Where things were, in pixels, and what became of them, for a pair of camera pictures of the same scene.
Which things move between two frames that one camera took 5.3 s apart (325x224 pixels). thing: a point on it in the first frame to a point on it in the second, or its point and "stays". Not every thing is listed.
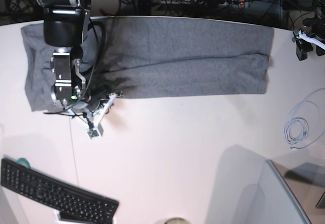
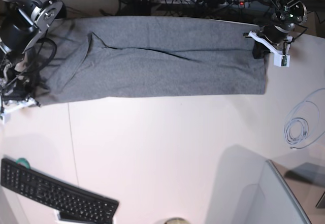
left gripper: (93, 100) to (19, 89)
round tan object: (176, 220) stays
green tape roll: (23, 162) stays
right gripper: (316, 28) to (273, 34)
